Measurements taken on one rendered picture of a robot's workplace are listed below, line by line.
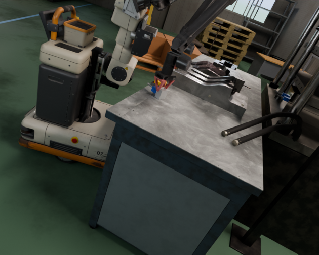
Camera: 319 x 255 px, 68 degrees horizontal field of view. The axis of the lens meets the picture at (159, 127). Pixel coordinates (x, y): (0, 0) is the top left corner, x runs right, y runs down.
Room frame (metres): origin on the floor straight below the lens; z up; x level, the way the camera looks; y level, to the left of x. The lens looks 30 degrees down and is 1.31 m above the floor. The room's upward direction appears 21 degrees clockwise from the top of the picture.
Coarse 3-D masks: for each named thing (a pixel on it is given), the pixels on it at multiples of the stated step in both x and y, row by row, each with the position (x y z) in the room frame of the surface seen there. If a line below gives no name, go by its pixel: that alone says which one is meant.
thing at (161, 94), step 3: (150, 84) 1.25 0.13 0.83; (153, 87) 1.21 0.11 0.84; (162, 87) 1.22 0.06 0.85; (153, 90) 1.20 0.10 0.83; (159, 90) 1.18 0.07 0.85; (162, 90) 1.18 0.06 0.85; (165, 90) 1.19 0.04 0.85; (156, 93) 1.18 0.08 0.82; (159, 93) 1.17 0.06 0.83; (162, 93) 1.18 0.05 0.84; (165, 93) 1.20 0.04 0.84; (156, 96) 1.18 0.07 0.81; (159, 96) 1.17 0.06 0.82; (162, 96) 1.18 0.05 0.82; (165, 96) 1.20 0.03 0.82; (159, 99) 1.17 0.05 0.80
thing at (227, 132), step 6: (270, 114) 1.28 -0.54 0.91; (252, 120) 1.18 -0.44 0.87; (258, 120) 1.20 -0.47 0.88; (264, 120) 1.23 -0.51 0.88; (234, 126) 1.10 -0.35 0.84; (240, 126) 1.11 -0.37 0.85; (246, 126) 1.13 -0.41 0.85; (222, 132) 1.05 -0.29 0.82; (228, 132) 1.05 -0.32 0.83; (234, 132) 1.07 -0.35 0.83
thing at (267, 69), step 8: (256, 56) 6.36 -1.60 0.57; (264, 56) 6.14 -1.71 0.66; (256, 64) 6.13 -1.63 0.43; (264, 64) 5.88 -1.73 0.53; (272, 64) 5.90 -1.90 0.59; (280, 64) 5.86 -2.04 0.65; (248, 72) 6.33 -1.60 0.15; (256, 72) 5.90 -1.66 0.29; (264, 72) 5.89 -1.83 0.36; (272, 72) 5.92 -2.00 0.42; (288, 72) 5.96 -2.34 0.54
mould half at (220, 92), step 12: (180, 72) 1.48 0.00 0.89; (192, 72) 1.59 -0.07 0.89; (180, 84) 1.46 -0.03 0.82; (192, 84) 1.44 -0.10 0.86; (204, 84) 1.43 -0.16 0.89; (216, 84) 1.42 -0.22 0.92; (228, 84) 1.45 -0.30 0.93; (204, 96) 1.42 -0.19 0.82; (216, 96) 1.41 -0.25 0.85; (228, 96) 1.40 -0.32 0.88; (240, 96) 1.57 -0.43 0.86; (228, 108) 1.39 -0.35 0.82; (240, 108) 1.38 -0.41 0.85
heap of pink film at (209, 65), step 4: (196, 64) 1.94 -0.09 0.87; (204, 64) 1.87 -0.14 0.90; (208, 64) 1.93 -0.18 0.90; (212, 64) 1.84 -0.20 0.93; (196, 68) 1.82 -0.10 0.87; (208, 68) 1.82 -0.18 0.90; (212, 68) 1.83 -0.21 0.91; (216, 68) 1.84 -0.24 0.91; (220, 68) 1.94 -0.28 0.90; (216, 72) 1.83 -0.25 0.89; (220, 72) 1.86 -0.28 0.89; (224, 72) 1.91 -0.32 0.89
